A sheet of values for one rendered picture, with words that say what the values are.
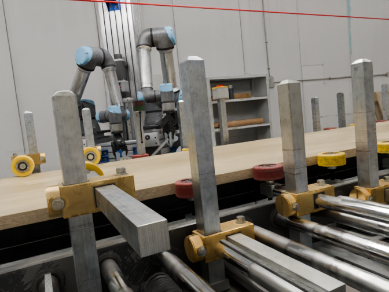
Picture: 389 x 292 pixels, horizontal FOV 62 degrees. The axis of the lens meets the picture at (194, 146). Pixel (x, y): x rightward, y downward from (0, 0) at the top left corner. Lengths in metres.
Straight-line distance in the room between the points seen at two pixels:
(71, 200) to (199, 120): 0.26
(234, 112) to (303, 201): 4.04
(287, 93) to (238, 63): 4.16
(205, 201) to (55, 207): 0.26
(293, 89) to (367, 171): 0.31
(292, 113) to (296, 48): 4.76
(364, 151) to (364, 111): 0.10
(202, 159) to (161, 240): 0.31
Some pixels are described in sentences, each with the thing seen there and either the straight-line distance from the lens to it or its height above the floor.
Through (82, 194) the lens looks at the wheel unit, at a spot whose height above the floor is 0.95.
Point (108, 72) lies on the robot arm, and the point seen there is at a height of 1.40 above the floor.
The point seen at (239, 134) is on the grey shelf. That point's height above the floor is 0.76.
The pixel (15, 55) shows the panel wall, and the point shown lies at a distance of 4.38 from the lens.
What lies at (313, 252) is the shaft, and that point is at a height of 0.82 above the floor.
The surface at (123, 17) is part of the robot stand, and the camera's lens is 2.59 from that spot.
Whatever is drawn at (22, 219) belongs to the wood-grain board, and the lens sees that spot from 0.76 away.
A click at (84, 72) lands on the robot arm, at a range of 2.21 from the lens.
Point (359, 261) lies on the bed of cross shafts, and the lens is 0.81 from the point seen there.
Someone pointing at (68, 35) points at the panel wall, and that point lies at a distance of 4.39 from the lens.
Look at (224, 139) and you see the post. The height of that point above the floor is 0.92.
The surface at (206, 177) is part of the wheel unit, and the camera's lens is 0.61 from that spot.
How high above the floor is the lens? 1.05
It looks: 5 degrees down
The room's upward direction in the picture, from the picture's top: 6 degrees counter-clockwise
